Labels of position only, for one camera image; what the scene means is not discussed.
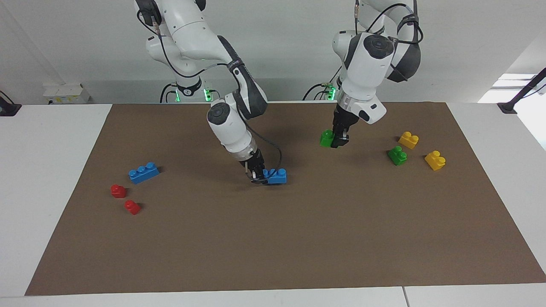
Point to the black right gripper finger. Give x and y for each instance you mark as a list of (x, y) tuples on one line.
[(260, 170), (251, 175)]

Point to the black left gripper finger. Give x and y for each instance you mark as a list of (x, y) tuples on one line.
[(341, 141)]

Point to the brown table mat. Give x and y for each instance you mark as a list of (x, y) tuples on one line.
[(273, 234)]

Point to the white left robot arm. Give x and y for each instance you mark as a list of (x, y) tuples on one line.
[(367, 64)]

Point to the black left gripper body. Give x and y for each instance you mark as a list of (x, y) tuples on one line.
[(343, 123)]

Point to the black table clamp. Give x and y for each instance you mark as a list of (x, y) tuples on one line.
[(9, 110)]

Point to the green two-stud toy brick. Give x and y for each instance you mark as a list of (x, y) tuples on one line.
[(326, 140), (397, 156)]

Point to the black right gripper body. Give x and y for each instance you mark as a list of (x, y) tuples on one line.
[(254, 161)]

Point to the yellow two-stud toy brick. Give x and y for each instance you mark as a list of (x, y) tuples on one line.
[(408, 140), (435, 161)]

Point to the red one-stud toy brick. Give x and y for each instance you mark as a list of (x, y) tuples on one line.
[(118, 191), (132, 208)]

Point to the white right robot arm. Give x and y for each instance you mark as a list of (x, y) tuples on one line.
[(230, 123)]

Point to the blue three-stud toy brick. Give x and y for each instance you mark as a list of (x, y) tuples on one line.
[(143, 174), (276, 176)]

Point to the white cardboard boxes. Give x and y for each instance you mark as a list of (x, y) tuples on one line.
[(66, 94)]

